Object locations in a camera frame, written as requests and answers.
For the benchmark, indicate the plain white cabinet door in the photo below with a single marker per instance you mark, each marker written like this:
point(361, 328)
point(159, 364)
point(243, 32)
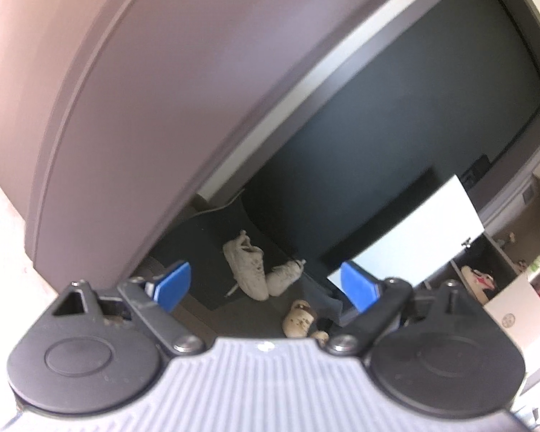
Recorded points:
point(423, 234)

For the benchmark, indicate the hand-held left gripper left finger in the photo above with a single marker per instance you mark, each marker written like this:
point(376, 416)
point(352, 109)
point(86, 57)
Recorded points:
point(175, 283)

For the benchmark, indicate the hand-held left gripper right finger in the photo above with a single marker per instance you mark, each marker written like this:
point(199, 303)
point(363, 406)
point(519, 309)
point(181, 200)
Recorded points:
point(357, 285)

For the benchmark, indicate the white chunky sneaker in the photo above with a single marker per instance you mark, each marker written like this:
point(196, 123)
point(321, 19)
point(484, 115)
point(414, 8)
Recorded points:
point(245, 265)
point(283, 279)

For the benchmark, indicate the black entrance door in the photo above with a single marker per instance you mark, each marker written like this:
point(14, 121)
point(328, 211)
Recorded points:
point(387, 144)

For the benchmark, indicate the metal cabinet hinge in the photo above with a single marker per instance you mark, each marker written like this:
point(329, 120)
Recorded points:
point(467, 242)

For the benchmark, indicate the grey shoe cabinet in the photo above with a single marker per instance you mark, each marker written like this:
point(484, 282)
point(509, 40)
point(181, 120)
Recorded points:
point(499, 252)

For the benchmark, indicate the round grey sticker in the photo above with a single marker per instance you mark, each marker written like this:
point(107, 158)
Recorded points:
point(508, 319)

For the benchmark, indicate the red white sneaker cream sole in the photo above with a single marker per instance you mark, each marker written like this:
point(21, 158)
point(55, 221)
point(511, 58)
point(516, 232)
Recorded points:
point(474, 279)

